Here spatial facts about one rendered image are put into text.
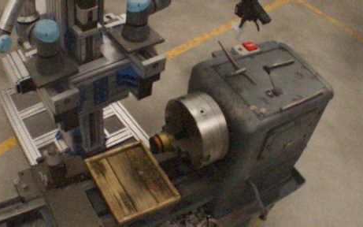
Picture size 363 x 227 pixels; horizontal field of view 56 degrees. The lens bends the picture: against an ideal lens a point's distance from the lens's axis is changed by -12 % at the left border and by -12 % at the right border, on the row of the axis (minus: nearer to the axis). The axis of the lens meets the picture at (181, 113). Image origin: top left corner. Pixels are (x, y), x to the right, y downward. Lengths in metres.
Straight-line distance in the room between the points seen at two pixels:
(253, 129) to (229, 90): 0.21
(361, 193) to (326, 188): 0.35
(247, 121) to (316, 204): 1.61
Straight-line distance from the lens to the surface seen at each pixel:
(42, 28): 1.71
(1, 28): 1.52
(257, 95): 1.65
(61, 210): 1.55
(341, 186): 3.25
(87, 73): 1.92
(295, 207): 2.93
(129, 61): 2.01
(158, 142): 1.56
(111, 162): 1.77
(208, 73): 1.70
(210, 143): 1.53
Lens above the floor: 2.30
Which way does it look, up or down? 45 degrees down
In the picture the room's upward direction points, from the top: 10 degrees clockwise
